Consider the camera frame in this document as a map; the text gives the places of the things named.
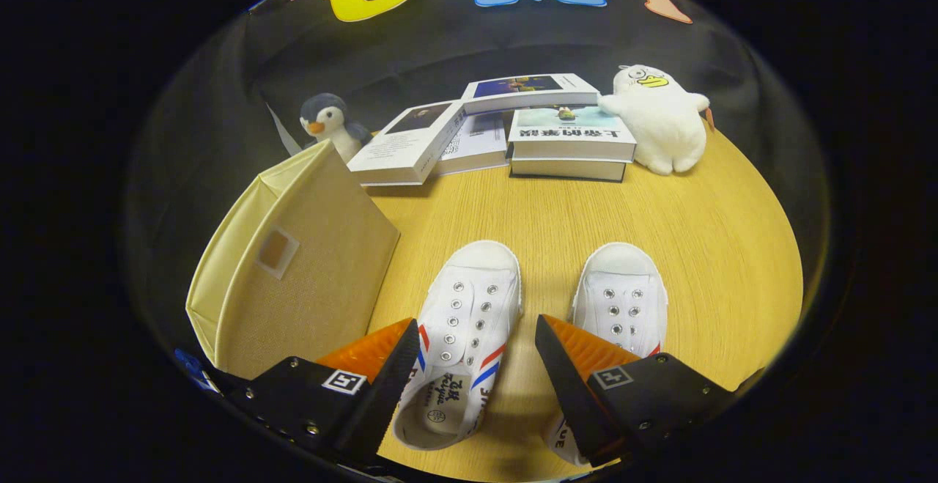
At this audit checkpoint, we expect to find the book with blue picture cover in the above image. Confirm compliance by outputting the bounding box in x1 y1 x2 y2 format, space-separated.
462 73 602 115

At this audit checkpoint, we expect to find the thick book with teal cover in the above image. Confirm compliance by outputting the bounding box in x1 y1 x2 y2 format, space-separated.
507 106 638 163

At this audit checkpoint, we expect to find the grey penguin plush toy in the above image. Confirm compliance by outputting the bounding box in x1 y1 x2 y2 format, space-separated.
299 93 373 163

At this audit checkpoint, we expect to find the beige fabric storage box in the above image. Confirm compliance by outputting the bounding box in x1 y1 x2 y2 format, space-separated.
185 139 402 380

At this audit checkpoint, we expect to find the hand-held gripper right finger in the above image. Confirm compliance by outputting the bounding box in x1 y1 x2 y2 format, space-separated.
535 314 737 468

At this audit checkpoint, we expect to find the black backdrop cloth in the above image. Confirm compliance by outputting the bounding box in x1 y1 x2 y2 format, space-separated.
126 0 830 337

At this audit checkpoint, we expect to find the white canvas shoe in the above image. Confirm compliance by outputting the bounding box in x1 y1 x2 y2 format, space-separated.
392 240 524 451
546 242 669 466

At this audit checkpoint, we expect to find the book with portrait cover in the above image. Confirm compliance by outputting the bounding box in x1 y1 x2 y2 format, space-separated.
347 100 468 187

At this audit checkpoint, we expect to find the white printed booklet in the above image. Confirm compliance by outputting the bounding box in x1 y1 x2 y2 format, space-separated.
437 111 512 176

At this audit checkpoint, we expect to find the white duck plush toy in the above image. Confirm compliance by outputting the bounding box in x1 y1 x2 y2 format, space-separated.
597 64 713 176

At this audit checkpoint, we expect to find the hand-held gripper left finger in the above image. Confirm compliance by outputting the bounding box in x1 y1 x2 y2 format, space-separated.
220 318 421 465

